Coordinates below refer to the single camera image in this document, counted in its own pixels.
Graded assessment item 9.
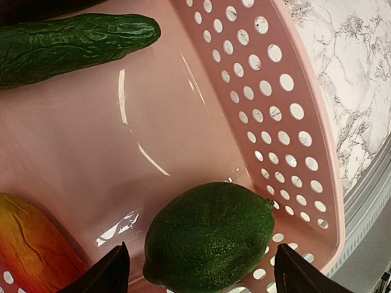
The pink perforated plastic basket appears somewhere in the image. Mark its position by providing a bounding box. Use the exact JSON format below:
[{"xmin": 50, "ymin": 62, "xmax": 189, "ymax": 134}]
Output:
[{"xmin": 1, "ymin": 1, "xmax": 345, "ymax": 292}]

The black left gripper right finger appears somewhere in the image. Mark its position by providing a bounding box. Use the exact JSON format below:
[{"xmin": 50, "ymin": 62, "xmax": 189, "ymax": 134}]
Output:
[{"xmin": 274, "ymin": 244, "xmax": 352, "ymax": 293}]

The red orange toy mango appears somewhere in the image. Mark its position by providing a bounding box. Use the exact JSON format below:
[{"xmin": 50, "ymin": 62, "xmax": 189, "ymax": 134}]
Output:
[{"xmin": 1, "ymin": 193, "xmax": 88, "ymax": 292}]

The aluminium front frame rail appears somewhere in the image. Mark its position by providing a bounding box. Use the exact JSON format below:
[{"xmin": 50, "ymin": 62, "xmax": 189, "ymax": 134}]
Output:
[{"xmin": 328, "ymin": 139, "xmax": 390, "ymax": 292}]

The green toy cucumber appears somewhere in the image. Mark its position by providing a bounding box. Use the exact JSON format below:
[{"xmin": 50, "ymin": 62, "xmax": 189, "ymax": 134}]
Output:
[{"xmin": 1, "ymin": 13, "xmax": 161, "ymax": 90}]

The dark purple toy eggplant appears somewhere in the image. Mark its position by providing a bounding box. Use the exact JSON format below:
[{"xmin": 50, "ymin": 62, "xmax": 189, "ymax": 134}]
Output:
[{"xmin": 1, "ymin": 0, "xmax": 103, "ymax": 26}]

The green toy avocado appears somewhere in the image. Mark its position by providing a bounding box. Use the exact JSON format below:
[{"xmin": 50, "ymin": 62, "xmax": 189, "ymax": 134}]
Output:
[{"xmin": 143, "ymin": 182, "xmax": 275, "ymax": 292}]

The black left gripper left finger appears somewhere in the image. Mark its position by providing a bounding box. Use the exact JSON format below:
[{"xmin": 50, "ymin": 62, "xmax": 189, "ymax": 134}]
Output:
[{"xmin": 59, "ymin": 242, "xmax": 130, "ymax": 293}]

